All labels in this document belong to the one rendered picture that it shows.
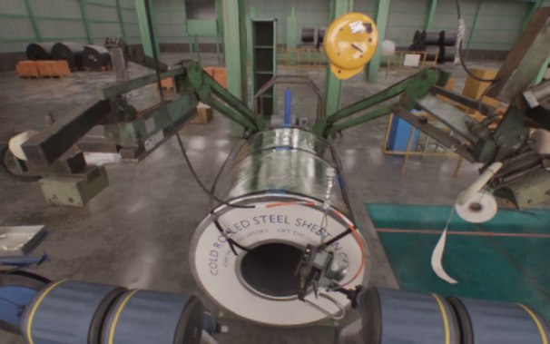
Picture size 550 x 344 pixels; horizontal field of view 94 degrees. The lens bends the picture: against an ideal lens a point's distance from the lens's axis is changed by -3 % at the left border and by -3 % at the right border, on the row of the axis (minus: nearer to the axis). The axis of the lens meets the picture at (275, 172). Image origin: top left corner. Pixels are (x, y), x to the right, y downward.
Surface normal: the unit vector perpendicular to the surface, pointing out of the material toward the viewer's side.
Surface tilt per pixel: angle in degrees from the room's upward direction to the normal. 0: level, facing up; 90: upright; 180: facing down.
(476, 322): 21
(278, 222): 90
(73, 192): 89
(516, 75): 90
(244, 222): 90
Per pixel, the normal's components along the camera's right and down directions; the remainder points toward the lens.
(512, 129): -0.08, 0.44
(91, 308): -0.02, -0.72
